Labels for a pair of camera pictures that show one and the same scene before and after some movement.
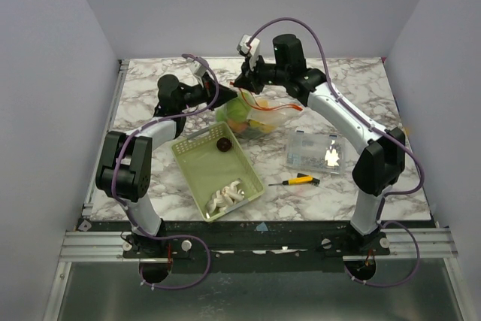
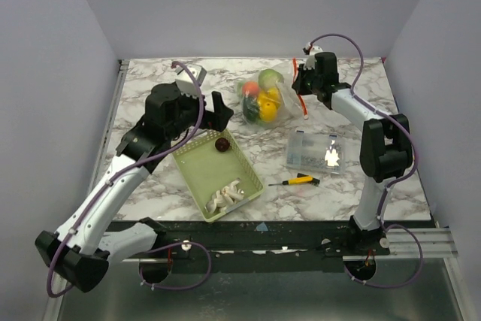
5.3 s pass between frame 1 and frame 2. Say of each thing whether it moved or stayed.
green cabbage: moved
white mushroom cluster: stayed
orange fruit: moved
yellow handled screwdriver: stayed
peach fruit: moved
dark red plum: stayed
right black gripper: moved
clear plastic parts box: stayed
